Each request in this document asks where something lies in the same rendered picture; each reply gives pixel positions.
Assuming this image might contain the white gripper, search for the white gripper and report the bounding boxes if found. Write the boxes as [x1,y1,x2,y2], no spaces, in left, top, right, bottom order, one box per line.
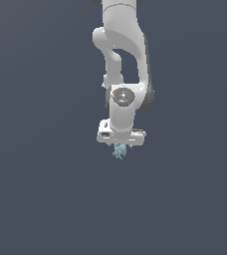
[96,119,147,146]

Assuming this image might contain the small pale teal object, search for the small pale teal object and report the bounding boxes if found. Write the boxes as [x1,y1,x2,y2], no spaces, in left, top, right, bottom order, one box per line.
[112,142,127,160]

